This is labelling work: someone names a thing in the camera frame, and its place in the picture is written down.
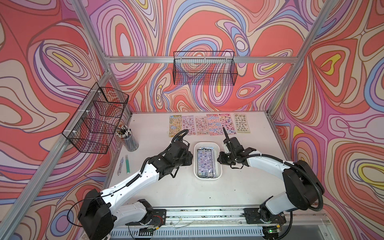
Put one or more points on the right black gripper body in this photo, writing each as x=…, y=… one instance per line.
x=227, y=158

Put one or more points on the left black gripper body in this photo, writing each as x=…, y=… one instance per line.
x=186, y=160

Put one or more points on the white plastic storage tray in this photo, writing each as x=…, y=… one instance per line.
x=219, y=170

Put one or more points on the blue red animal sticker sheet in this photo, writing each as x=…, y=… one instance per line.
x=214, y=125

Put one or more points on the yellow green sticker sheet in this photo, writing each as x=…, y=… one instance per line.
x=175, y=125

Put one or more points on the pink puffy sticker sheet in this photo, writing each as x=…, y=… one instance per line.
x=188, y=123

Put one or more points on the green cream sticker sheet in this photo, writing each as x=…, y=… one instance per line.
x=241, y=123

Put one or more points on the pink yellow pastel sticker sheet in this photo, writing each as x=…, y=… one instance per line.
x=227, y=123

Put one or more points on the pink bonbon sticker sheet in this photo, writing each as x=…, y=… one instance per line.
x=202, y=125

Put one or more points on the purple holographic sticker sheet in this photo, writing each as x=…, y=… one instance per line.
x=206, y=166

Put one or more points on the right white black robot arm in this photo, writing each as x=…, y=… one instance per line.
x=303, y=189

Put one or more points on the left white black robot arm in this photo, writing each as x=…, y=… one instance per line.
x=102, y=211

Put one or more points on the green pen on table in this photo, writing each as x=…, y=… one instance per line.
x=127, y=164

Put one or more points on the mesh pen cup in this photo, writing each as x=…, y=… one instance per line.
x=129, y=142

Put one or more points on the bundle of pens in cup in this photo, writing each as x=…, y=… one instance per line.
x=123, y=132

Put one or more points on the small clear blue tool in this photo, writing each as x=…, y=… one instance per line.
x=120, y=166

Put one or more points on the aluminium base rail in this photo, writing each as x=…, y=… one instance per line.
x=229, y=223

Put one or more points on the black wire basket on left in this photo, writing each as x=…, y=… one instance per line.
x=100, y=113

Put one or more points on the black wire basket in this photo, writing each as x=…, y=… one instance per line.
x=207, y=68
x=100, y=113

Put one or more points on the black wire basket at back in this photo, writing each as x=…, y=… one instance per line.
x=207, y=68

